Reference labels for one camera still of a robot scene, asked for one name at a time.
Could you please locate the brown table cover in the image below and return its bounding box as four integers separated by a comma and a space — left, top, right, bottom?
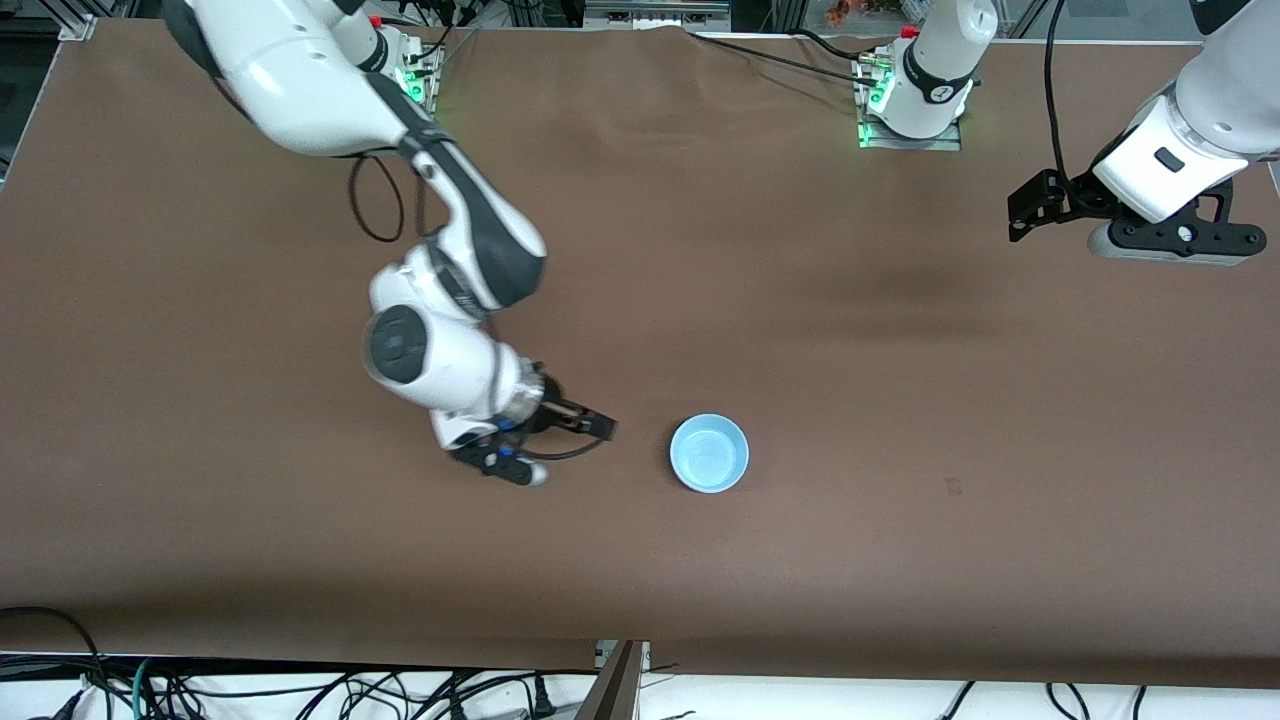
0, 18, 1280, 691

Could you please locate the black cable with plug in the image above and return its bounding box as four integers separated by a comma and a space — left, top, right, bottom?
440, 675, 556, 720

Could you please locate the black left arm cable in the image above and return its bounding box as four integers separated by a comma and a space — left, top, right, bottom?
1043, 0, 1069, 186

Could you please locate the aluminium frame bar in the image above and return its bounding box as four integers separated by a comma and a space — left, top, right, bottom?
574, 642, 646, 720

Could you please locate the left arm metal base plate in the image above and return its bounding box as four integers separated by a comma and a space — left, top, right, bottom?
858, 55, 964, 152

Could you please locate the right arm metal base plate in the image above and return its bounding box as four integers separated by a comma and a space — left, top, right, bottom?
405, 40, 443, 119

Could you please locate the thick black floor cable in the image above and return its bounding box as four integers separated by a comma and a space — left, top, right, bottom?
0, 605, 106, 691

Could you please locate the orange background object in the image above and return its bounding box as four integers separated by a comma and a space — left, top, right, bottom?
828, 0, 906, 26

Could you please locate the grey metal box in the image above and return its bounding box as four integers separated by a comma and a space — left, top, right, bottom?
585, 0, 731, 31

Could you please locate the black base cable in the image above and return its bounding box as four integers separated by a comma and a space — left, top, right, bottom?
400, 8, 476, 63
688, 33, 873, 83
790, 28, 891, 63

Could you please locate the light blue bowl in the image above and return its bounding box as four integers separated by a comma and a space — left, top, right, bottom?
669, 413, 750, 495

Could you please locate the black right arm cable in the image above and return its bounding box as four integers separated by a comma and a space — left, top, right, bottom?
348, 150, 606, 463

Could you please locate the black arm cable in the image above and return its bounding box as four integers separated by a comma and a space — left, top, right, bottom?
1043, 0, 1069, 186
348, 150, 606, 463

